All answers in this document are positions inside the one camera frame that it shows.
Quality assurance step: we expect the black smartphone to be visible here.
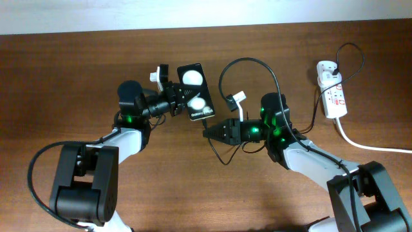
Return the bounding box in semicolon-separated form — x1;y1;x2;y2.
177;63;215;121

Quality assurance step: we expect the black charging cable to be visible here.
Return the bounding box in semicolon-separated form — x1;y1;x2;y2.
201;42;366;166

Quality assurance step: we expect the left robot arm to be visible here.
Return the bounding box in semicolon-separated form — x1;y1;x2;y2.
45;81;207;231

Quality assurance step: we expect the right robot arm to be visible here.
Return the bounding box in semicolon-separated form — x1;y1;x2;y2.
203;93;411;232

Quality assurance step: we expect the white charger adapter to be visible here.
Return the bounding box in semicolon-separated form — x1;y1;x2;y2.
318;71;342;88

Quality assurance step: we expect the white power strip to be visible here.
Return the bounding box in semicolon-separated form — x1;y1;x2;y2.
317;61;348;119

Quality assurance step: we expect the white power strip cord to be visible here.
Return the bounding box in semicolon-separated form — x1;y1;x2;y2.
333;117;412;155

